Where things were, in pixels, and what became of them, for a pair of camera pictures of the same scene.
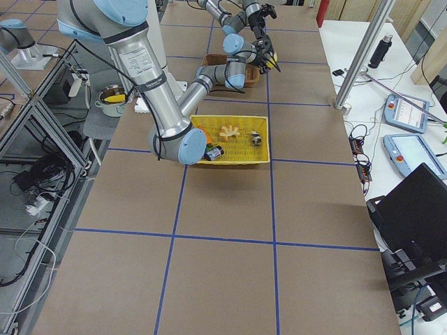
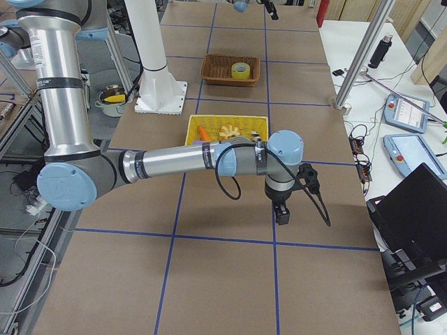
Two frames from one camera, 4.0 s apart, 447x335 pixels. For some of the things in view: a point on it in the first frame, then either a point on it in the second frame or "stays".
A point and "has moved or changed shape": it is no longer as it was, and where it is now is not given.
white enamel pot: (112, 100) stays
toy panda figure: (256, 139) stays
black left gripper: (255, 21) to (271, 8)
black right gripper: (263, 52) to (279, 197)
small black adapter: (337, 72) stays
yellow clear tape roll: (274, 60) has moved or changed shape
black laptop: (411, 227) stays
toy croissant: (228, 130) stays
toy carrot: (208, 136) stays
